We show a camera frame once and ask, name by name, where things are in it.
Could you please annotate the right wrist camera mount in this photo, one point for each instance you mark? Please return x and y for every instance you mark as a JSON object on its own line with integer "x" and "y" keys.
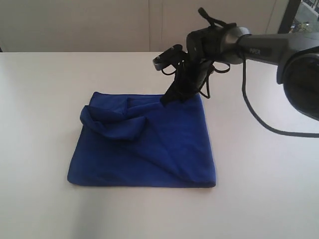
{"x": 171, "y": 57}

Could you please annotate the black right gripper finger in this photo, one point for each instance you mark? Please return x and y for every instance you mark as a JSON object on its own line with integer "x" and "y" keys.
{"x": 171, "y": 95}
{"x": 185, "y": 97}

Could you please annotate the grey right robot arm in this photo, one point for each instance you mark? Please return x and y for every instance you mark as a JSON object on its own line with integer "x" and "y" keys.
{"x": 296, "y": 56}

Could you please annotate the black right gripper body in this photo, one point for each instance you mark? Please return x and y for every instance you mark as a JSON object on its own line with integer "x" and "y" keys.
{"x": 203, "y": 48}

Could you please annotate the blue microfiber towel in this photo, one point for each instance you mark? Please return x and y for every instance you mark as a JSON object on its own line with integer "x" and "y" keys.
{"x": 135, "y": 141}

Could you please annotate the black window frame post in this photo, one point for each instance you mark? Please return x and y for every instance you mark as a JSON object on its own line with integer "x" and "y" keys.
{"x": 289, "y": 15}

